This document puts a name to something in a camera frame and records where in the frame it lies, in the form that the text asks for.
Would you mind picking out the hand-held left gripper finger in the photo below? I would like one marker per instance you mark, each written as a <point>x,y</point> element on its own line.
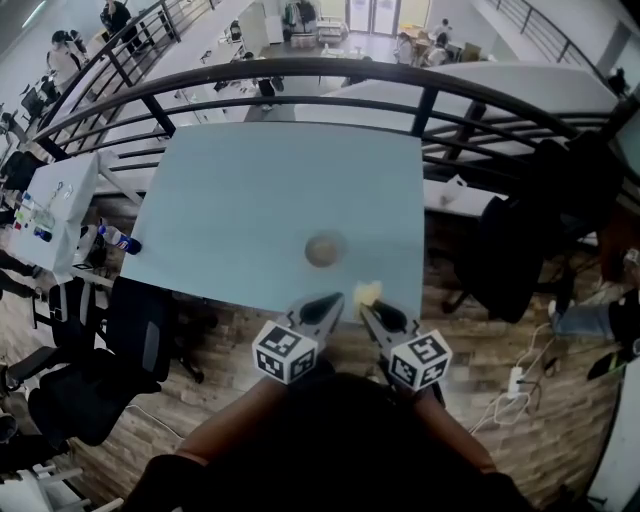
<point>332,320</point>
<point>300,315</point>

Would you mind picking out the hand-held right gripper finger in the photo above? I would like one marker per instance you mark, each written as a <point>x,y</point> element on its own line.
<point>382,335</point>
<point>411,322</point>

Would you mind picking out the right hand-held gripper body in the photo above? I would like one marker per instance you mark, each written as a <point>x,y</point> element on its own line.
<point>422,360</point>

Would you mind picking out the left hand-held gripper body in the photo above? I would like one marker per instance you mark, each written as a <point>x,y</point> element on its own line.
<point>282,352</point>

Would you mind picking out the yellow sponge piece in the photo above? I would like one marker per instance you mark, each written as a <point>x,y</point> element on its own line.
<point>367,293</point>

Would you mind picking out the small brown round dish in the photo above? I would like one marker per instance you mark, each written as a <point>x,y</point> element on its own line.
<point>325,250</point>

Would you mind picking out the person's left forearm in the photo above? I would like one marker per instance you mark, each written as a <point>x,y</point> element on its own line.
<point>230,425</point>

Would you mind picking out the person's right forearm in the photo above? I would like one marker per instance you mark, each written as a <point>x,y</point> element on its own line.
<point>450,430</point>

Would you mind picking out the white power strip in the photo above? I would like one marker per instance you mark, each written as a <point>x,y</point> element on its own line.
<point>515,382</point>

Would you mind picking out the person's black shirt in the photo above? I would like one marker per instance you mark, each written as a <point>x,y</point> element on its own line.
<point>340,440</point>

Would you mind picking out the black mesh office chair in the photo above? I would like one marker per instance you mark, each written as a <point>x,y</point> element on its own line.
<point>515,250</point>

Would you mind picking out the white plastic bag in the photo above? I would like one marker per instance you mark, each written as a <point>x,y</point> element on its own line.
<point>452,192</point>

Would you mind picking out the black office chair grey lumbar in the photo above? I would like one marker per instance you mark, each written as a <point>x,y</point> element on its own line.
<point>135,320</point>

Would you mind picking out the plastic bottle with blue label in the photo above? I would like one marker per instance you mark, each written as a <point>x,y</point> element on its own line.
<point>122,241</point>

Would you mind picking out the black office chair with headrest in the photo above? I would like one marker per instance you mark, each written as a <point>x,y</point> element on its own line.
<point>85,395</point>

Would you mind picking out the black metal railing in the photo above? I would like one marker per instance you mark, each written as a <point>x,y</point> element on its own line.
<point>424,110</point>

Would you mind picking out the white desk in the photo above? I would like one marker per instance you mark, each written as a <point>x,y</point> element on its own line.
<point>620,440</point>

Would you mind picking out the brown wooden panel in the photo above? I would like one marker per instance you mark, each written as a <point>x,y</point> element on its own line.
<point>620,240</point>

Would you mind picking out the white round appliance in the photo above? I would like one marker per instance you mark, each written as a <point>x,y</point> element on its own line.
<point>87,235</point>

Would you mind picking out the table with white cloth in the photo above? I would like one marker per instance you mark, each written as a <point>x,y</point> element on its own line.
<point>75,220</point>

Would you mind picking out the blue can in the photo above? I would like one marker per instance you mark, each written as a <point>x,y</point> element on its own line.
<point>42,233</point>

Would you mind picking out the white metal rack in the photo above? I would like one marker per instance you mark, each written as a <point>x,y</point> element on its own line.
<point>20,495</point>

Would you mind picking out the black chair with grey frame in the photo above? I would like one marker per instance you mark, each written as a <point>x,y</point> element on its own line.
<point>70,305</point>

